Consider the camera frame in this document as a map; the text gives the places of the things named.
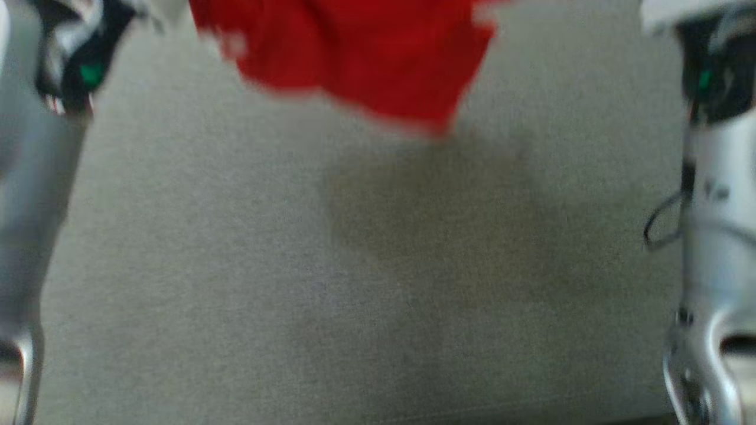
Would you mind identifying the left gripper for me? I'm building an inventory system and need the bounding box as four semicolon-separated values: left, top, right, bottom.
35;0;139;114

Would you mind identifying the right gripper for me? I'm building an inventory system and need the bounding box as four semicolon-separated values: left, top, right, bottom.
641;0;756;125

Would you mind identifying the red mesh shorts white trim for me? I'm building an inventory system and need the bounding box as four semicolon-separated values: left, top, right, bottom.
188;0;500;138

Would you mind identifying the grey and yellow sofa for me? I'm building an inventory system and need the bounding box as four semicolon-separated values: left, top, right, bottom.
0;0;756;425

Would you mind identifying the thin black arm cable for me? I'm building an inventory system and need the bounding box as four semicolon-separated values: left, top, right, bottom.
643;189;695;250

